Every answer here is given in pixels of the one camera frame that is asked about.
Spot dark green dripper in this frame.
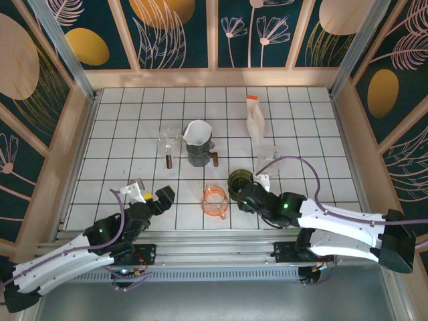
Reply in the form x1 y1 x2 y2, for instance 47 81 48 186
227 169 253 202

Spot orange translucent cup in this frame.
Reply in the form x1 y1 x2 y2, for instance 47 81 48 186
200 185 231 221

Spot clear glass dripper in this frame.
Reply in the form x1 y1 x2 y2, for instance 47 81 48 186
256 145 282 177

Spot grey dripper brown handle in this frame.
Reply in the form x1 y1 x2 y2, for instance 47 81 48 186
185 138 220 168

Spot clear glass server brown handle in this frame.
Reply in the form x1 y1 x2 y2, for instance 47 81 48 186
157 130 183 170

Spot white paper coffee filter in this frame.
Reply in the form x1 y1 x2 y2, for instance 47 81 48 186
182 119 213 147

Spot orange white filter pack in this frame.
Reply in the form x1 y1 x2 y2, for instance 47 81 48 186
245 94 268 146

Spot perforated metal strip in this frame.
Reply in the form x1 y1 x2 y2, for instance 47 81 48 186
46 268 302 282

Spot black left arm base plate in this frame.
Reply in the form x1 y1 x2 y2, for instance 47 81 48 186
132 243 158 268

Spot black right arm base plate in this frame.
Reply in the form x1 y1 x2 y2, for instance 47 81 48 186
273 241 335 265

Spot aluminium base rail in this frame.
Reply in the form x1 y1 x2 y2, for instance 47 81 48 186
35 229 393 270

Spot short purple cable loop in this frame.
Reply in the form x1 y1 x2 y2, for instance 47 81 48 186
299 257 342 288
110 265 156 292

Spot aluminium side rail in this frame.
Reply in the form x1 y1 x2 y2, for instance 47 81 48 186
55 95 101 235
329 90 368 221

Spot aluminium frame post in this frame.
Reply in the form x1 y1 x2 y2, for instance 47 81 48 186
26 0 98 101
329 0 392 98

